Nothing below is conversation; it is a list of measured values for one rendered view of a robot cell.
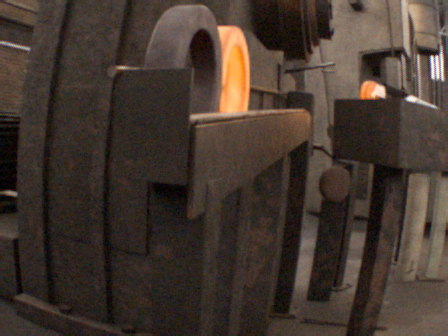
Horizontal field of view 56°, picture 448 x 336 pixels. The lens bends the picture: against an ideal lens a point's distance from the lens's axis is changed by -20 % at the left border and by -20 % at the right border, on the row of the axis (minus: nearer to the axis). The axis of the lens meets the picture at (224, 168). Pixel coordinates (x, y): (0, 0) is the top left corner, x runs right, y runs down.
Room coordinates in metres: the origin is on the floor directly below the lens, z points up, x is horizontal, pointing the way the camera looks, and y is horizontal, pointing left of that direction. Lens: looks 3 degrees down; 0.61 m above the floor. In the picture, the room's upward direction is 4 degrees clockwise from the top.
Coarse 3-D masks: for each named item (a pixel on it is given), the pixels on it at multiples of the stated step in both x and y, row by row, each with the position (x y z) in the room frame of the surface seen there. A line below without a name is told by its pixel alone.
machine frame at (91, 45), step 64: (64, 0) 1.28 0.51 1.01; (128, 0) 1.23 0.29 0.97; (192, 0) 1.18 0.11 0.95; (64, 64) 1.30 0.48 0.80; (128, 64) 1.24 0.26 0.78; (256, 64) 1.26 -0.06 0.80; (64, 128) 1.28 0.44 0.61; (64, 192) 1.28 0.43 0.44; (128, 192) 1.23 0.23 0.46; (64, 256) 1.29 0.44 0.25; (128, 256) 1.24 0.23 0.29; (64, 320) 1.23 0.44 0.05; (128, 320) 1.24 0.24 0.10
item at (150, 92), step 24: (144, 72) 0.47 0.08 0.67; (168, 72) 0.47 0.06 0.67; (192, 72) 0.46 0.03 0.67; (120, 96) 0.48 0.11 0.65; (144, 96) 0.47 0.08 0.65; (168, 96) 0.47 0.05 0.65; (120, 120) 0.48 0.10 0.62; (144, 120) 0.48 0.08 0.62; (168, 120) 0.47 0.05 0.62; (120, 144) 0.48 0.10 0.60; (144, 144) 0.48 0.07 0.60; (168, 144) 0.47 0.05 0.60; (120, 168) 0.48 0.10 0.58; (144, 168) 0.48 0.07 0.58; (168, 168) 0.47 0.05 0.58
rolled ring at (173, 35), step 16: (176, 16) 0.50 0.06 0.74; (192, 16) 0.51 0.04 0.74; (208, 16) 0.56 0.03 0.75; (160, 32) 0.49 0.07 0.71; (176, 32) 0.48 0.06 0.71; (192, 32) 0.51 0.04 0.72; (208, 32) 0.57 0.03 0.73; (160, 48) 0.48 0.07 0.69; (176, 48) 0.48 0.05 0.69; (192, 48) 0.61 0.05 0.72; (208, 48) 0.60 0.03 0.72; (160, 64) 0.48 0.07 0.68; (176, 64) 0.48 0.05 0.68; (192, 64) 0.62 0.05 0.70; (208, 64) 0.62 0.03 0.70; (208, 80) 0.62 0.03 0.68; (192, 96) 0.62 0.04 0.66; (208, 96) 0.62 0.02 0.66; (192, 112) 0.61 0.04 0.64; (208, 112) 0.61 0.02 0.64
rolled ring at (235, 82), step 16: (224, 32) 0.69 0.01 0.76; (240, 32) 0.74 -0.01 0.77; (224, 48) 0.66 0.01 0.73; (240, 48) 0.75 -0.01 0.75; (224, 64) 0.67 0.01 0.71; (240, 64) 0.79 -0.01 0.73; (224, 80) 0.67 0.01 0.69; (240, 80) 0.80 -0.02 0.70; (224, 96) 0.68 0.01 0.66; (240, 96) 0.80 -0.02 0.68
